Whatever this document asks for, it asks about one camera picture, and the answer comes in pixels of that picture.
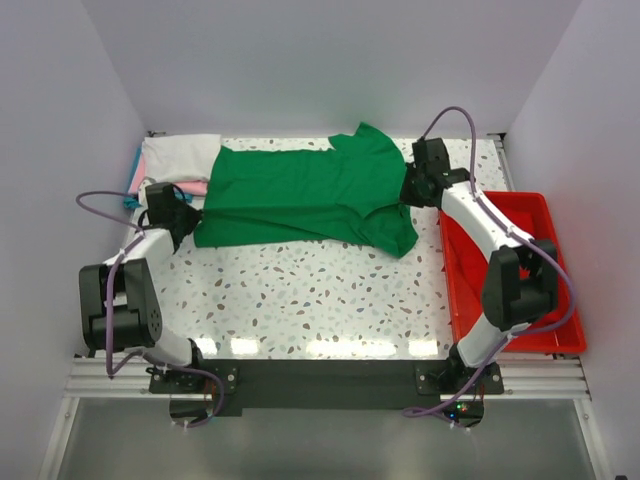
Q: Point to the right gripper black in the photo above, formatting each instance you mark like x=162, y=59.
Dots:
x=412, y=185

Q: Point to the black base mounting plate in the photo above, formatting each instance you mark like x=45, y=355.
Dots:
x=307, y=385

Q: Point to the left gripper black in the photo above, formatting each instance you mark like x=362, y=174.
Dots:
x=185, y=220

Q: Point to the folded white t shirt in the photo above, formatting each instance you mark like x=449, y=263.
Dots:
x=181, y=158

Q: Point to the folded pink t shirt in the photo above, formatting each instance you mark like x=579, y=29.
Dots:
x=196, y=188

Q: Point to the green t shirt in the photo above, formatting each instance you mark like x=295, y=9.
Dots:
x=349, y=192

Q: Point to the red t shirt in bin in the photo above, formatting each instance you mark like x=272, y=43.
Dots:
x=465, y=264

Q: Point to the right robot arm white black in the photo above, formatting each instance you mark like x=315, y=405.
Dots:
x=521, y=283

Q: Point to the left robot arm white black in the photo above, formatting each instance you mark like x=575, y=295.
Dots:
x=120, y=308

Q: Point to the folded teal t shirt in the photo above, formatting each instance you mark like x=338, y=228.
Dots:
x=132, y=200

